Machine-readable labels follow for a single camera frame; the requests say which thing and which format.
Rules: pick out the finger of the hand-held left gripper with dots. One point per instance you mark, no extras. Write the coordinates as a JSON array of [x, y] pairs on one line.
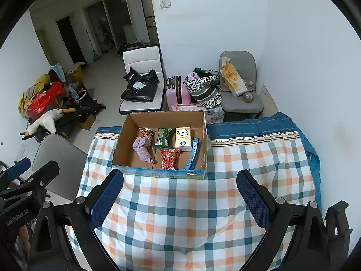
[[42, 175], [18, 169]]

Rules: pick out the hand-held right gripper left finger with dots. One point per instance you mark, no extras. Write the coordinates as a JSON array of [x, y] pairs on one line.
[[107, 200]]

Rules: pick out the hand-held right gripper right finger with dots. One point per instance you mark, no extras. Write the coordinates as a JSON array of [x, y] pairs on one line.
[[253, 200]]

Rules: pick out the purple socks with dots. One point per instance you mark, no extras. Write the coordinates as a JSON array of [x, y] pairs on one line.
[[143, 149]]

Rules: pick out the red snack packet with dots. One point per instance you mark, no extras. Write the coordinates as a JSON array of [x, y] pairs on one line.
[[169, 161]]

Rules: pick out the blue printed plastic strip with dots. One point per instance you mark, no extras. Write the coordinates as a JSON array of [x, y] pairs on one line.
[[194, 149]]

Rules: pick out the orange snack packet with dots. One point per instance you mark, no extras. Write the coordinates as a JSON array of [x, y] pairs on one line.
[[146, 132]]

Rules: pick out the green snack packet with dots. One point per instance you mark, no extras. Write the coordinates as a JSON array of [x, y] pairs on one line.
[[162, 139]]

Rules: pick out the yellow tissue pack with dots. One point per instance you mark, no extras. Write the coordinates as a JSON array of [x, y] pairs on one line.
[[183, 139]]

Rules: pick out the printed cardboard box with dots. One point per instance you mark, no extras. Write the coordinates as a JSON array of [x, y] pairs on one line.
[[169, 120]]

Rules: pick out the grey shell chair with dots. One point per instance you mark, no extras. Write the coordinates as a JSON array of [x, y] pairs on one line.
[[62, 158]]

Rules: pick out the white goose plush toy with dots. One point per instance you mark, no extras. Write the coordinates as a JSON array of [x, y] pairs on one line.
[[50, 120]]

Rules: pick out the yellow cloth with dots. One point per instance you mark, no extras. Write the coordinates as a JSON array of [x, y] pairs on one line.
[[24, 101]]

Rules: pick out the small brown carton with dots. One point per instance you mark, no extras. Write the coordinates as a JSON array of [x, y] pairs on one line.
[[87, 122]]

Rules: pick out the checked blanket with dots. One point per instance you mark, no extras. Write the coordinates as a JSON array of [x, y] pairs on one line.
[[183, 217]]

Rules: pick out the red plastic bag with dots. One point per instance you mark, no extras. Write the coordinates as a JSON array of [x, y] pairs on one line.
[[45, 97]]

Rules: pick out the black folded stand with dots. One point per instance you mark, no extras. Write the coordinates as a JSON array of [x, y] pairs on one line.
[[90, 108]]

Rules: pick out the light floral bag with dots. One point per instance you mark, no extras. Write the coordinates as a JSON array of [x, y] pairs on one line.
[[215, 115]]

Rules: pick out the grey padded chair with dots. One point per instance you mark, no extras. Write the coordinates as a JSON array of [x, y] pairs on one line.
[[239, 101]]

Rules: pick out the white panel board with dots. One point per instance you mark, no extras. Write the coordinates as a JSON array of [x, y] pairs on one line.
[[268, 101]]

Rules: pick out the light blue cloth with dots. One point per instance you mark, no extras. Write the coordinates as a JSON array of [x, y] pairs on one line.
[[57, 72]]

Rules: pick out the dark patterned bag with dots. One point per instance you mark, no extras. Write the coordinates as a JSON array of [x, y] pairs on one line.
[[210, 98]]

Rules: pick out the black plastic bag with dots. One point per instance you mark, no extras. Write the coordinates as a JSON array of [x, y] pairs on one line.
[[141, 93]]

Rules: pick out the pink printed package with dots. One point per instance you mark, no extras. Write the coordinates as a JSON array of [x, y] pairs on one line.
[[186, 107]]

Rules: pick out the white patterned tote bag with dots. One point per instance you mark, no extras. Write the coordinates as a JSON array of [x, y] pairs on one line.
[[201, 86]]

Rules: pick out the yellow printed paper bag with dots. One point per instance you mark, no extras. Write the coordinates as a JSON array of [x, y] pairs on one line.
[[232, 76]]

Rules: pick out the pink suitcase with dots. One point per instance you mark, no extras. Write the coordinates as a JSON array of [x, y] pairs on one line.
[[184, 94]]

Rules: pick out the white padded chair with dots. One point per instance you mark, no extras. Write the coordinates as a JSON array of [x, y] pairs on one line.
[[141, 56]]

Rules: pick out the black floor bag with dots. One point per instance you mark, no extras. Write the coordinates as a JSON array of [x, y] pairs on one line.
[[125, 46]]

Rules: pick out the white light switch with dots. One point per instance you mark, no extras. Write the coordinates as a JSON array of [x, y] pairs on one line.
[[165, 3]]

